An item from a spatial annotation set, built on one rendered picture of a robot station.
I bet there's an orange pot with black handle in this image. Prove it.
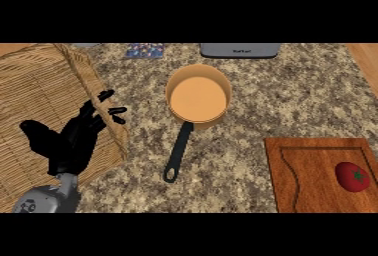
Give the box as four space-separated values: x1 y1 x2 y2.
162 63 233 184

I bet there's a red tomato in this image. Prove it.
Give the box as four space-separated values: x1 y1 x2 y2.
334 161 372 193

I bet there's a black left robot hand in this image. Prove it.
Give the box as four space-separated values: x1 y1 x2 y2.
18 89 128 177

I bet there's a grey appliance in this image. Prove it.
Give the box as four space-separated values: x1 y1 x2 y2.
198 43 283 60

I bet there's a blue patterned box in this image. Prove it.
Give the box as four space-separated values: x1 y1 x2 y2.
124 43 167 60

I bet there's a large wicker basket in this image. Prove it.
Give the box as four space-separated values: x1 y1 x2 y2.
0 43 131 212

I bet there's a brown wooden cutting board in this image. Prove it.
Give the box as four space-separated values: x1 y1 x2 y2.
263 137 378 214

